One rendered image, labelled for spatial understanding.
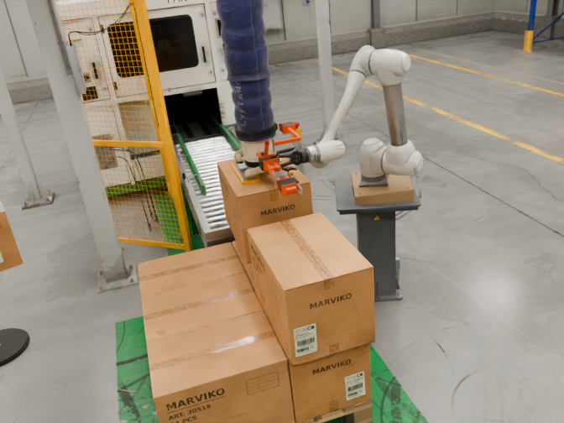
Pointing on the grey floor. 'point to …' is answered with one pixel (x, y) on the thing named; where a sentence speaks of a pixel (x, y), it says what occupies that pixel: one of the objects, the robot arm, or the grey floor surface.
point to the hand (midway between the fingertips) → (270, 163)
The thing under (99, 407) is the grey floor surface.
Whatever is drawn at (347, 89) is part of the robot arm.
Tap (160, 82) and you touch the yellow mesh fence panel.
